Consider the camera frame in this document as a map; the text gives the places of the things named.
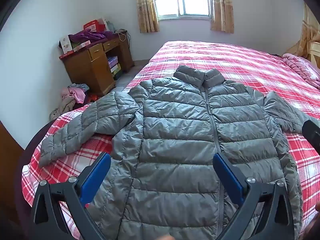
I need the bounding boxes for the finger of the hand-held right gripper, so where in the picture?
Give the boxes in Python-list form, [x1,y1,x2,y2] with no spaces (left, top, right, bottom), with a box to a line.
[302,120,320,153]

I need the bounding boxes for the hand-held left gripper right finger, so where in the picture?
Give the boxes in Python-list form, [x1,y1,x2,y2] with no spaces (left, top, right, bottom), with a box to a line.
[212,152,296,240]

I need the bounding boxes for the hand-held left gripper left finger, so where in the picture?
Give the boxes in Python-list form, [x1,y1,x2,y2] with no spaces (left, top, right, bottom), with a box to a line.
[30,152,112,240]

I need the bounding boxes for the grey puffer jacket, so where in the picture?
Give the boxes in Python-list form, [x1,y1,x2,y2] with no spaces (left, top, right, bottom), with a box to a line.
[39,65,312,240]

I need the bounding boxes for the pile of clothes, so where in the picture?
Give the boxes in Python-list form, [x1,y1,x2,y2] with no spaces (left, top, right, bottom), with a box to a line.
[49,83,90,121]

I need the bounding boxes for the purple clothes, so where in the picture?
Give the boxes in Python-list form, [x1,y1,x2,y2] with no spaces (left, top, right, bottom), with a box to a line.
[69,29,113,45]

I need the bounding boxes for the pink quilt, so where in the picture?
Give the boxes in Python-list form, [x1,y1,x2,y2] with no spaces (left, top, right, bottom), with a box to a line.
[282,53,320,90]

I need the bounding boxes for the dark bed footboard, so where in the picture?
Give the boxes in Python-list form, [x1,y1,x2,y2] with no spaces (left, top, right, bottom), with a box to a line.
[15,120,54,230]

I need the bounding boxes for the cream headboard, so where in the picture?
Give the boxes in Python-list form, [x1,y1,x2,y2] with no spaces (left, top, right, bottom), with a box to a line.
[309,41,320,69]

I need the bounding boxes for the brown wooden door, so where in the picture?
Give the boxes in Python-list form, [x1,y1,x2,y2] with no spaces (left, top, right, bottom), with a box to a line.
[0,121,26,230]

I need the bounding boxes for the stack of shoe boxes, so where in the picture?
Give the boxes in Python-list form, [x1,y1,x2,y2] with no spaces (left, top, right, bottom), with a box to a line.
[109,64,122,81]

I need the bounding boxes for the yellow patterned cloth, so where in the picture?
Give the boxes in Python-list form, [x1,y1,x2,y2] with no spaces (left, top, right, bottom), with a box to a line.
[285,2,320,58]

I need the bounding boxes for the wooden desk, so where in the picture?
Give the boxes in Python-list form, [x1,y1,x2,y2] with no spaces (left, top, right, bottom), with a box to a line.
[59,34,134,97]

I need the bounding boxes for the bed with red plaid sheet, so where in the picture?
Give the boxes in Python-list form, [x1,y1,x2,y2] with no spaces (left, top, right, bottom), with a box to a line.
[21,41,320,240]

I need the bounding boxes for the pink flat box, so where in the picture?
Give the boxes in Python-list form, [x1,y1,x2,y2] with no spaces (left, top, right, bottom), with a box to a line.
[72,40,91,52]

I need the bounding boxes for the white printed box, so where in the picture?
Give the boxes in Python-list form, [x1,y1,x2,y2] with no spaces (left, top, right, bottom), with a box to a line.
[59,34,74,55]

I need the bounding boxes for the red gift box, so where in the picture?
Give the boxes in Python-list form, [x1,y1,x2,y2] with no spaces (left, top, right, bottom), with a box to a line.
[83,19,104,33]

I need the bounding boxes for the beige patterned curtain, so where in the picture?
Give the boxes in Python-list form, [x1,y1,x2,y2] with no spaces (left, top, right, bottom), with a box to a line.
[136,0,160,33]
[210,0,235,33]

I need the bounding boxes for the white cable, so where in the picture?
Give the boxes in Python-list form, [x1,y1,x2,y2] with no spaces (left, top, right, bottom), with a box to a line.
[114,29,131,42]

